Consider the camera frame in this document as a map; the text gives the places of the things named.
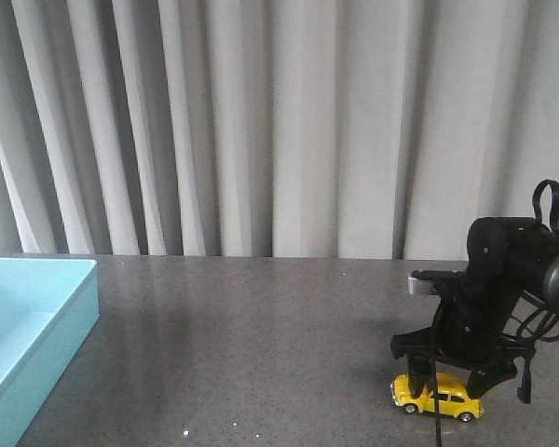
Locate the light blue box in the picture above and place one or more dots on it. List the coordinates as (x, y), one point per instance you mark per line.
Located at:
(47, 309)

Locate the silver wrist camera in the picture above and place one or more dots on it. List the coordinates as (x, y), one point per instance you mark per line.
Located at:
(433, 282)

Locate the yellow toy beetle car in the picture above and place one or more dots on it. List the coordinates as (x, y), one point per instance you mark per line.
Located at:
(452, 396)

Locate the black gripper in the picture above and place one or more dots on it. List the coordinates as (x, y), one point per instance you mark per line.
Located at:
(468, 332)

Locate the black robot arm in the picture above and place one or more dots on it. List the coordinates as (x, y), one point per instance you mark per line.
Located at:
(509, 258)

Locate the grey pleated curtain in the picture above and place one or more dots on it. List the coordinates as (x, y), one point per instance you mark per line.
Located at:
(350, 129)

